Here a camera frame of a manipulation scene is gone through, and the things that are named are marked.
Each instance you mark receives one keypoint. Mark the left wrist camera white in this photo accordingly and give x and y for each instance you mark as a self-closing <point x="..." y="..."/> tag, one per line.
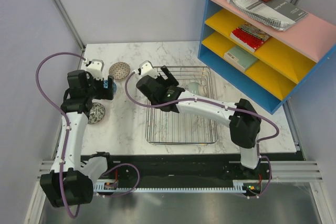
<point x="95" y="68"/>

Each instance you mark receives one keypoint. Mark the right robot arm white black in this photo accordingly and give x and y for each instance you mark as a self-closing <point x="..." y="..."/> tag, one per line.
<point x="241" y="118"/>

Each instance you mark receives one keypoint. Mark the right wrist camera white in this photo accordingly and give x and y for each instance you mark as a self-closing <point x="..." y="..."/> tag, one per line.
<point x="146" y="69"/>

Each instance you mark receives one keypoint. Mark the blue patterned bowl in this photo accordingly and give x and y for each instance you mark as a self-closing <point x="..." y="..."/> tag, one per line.
<point x="105" y="84"/>

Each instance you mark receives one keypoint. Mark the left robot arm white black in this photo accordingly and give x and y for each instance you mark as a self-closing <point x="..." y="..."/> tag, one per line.
<point x="68" y="183"/>

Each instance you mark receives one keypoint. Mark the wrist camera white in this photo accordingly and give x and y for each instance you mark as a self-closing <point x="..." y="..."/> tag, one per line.
<point x="95" y="68"/>
<point x="146" y="69"/>

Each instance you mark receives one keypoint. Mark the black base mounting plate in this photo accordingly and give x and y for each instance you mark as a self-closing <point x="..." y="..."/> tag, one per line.
<point x="193" y="170"/>

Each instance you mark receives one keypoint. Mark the metal wire dish rack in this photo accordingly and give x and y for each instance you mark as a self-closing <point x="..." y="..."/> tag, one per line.
<point x="169" y="128"/>

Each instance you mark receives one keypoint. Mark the green glass bowl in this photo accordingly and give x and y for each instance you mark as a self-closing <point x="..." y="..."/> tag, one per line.
<point x="194" y="87"/>

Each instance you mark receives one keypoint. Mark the aluminium frame rail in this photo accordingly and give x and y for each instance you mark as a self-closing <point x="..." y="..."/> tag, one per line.
<point x="295" y="172"/>

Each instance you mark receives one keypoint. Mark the light blue cable duct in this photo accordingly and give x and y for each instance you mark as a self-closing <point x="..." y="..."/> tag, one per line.
<point x="106" y="188"/>

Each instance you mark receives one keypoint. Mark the colourful wooden shelf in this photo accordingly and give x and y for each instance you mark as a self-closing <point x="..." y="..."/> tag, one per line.
<point x="267" y="51"/>

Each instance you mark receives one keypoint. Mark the red patterned book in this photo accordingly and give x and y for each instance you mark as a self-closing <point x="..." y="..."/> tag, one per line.
<point x="249" y="36"/>

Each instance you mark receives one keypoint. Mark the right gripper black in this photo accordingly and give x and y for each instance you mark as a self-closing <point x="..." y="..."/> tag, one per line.
<point x="171" y="81"/>

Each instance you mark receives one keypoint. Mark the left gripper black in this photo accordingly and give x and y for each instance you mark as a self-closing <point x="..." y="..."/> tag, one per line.
<point x="106" y="94"/>

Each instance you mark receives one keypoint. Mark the spiral bound notebook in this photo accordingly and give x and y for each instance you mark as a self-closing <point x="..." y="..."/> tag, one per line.
<point x="268" y="14"/>

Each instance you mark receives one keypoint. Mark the brown patterned bowl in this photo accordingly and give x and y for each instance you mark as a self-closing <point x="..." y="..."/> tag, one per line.
<point x="119" y="70"/>

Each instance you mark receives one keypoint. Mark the grey setup guide booklet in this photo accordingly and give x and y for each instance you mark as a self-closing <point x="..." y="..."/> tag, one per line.
<point x="295" y="13"/>

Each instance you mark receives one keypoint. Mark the light green book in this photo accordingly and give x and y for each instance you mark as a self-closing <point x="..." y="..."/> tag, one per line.
<point x="241" y="59"/>

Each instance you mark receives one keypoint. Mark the grey patterned bowl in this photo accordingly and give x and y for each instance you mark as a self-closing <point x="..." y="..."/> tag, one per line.
<point x="97" y="113"/>

